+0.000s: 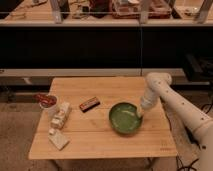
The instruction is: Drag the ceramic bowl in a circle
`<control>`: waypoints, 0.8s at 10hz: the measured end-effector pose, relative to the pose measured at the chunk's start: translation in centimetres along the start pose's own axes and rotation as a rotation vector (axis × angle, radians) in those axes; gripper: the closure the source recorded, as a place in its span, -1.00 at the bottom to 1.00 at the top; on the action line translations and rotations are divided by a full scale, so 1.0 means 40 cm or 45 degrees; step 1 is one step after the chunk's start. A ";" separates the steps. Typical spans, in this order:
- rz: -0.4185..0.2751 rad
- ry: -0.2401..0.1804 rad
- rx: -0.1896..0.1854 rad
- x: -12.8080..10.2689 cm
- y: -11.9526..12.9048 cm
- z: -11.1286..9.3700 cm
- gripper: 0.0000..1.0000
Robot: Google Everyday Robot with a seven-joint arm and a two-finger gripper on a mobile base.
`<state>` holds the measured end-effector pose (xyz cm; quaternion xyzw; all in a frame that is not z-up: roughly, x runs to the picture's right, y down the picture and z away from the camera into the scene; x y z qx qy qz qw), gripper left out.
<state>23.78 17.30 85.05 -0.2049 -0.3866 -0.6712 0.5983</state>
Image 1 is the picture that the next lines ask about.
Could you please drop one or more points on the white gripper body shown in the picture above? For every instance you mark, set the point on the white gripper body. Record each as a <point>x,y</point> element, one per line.
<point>148,100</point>

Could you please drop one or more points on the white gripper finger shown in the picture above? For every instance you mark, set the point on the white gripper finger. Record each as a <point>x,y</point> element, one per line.
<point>140,112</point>

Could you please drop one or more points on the green ceramic bowl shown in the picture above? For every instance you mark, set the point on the green ceramic bowl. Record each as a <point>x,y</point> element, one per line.
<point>125,118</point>

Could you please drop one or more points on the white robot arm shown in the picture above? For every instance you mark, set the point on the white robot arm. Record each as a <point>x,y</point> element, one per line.
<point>198,122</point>

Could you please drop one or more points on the brown chocolate bar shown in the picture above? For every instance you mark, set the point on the brown chocolate bar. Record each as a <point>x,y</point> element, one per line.
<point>89,104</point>

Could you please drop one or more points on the wooden folding table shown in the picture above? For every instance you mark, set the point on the wooden folding table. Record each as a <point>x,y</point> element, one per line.
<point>90,134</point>

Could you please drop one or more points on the black box at right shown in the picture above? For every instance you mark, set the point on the black box at right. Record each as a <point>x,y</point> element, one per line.
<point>198,69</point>

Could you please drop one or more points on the white toy truck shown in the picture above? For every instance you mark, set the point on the white toy truck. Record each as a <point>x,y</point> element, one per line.
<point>60,118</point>

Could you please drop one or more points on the white flat box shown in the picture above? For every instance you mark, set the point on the white flat box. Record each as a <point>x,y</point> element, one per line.
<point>57,138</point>

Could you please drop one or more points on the red tray on shelf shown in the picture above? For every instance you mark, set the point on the red tray on shelf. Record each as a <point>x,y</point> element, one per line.
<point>133,8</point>

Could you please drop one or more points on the white cup with red snack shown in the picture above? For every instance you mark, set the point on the white cup with red snack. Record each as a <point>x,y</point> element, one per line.
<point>48,103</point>

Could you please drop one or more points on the long metal shelf bench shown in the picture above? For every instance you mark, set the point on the long metal shelf bench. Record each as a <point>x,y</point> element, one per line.
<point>44,39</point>

